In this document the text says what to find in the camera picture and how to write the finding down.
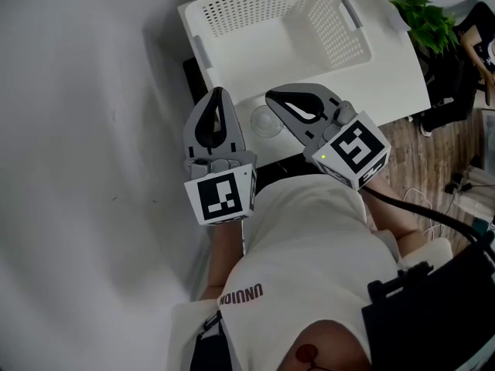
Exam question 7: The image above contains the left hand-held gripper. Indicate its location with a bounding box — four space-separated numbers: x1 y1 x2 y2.
183 86 259 226

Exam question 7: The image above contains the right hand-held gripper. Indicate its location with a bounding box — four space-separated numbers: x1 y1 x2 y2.
265 82 391 191

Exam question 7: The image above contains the clear glass cup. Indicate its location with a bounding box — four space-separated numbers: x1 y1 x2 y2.
249 104 283 138

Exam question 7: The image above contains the white plastic basket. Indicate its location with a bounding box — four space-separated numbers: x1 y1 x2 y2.
183 0 373 102

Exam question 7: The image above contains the person's right forearm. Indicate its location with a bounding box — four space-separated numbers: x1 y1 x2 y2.
361 174 422 243

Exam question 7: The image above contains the person's left forearm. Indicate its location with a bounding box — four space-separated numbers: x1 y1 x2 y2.
199 220 247 301

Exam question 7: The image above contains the white t-shirt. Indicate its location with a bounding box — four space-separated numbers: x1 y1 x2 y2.
166 174 453 371

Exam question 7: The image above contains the green potted plant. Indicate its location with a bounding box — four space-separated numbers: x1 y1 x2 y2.
388 0 461 56

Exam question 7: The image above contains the dark red round pendant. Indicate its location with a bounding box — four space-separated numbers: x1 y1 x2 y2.
295 342 319 371

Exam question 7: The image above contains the white thin cable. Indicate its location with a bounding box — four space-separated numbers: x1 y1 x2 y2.
401 186 446 240

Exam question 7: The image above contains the thick black cable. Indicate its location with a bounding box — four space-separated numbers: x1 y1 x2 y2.
365 185 484 247

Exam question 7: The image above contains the black shoulder strap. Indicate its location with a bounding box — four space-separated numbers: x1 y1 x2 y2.
189 311 233 371

